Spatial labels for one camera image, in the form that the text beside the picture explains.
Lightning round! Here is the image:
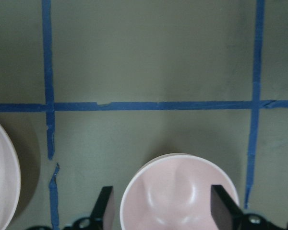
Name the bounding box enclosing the small pink bowl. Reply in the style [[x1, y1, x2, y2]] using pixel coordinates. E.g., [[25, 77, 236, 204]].
[[120, 153, 240, 230]]

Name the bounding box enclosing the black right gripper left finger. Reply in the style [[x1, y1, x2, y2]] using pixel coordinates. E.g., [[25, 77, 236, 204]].
[[90, 186, 113, 219]]

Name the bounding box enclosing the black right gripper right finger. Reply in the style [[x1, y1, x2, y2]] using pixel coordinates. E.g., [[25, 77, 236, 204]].
[[210, 185, 242, 228]]

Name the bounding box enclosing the pink plate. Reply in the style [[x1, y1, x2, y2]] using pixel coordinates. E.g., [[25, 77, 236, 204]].
[[0, 125, 21, 230]]

